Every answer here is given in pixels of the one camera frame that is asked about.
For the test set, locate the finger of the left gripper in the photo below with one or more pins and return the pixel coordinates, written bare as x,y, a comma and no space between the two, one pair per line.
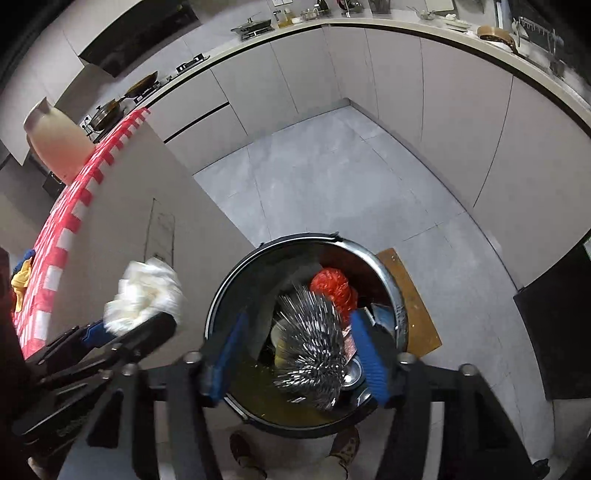
142,340
71,347

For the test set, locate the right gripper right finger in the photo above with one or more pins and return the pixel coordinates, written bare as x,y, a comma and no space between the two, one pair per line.
479,439

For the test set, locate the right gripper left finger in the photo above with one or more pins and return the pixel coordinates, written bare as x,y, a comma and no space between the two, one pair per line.
120,439

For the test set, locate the white paper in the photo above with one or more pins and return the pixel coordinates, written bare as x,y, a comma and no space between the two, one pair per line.
145,290

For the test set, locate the yellow cloth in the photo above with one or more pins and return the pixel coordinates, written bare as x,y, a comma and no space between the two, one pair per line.
20,282

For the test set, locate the steel wool scrubber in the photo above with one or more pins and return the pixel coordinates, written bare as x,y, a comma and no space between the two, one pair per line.
310,351

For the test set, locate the blue cloth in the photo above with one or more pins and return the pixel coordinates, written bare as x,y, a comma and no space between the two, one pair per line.
29,254

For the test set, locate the black trash bucket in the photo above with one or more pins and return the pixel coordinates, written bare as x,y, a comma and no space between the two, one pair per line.
252,288

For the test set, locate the person shoe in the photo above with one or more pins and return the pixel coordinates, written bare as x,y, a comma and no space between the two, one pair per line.
249,465
346,446

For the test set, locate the wooden stool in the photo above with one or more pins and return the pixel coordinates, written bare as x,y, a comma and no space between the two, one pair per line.
423,337

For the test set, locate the red white checkered tablecloth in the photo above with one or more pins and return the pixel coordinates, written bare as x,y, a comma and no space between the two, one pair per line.
59,231

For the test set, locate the pink thermos jug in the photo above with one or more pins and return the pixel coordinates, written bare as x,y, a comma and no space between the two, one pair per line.
59,143

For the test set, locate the black cooking pot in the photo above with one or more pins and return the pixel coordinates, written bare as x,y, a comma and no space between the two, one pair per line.
107,116

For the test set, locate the frying pan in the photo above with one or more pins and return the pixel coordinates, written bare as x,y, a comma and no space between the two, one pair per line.
141,86

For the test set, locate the black range hood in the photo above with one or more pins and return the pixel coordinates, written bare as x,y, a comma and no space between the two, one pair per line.
138,32

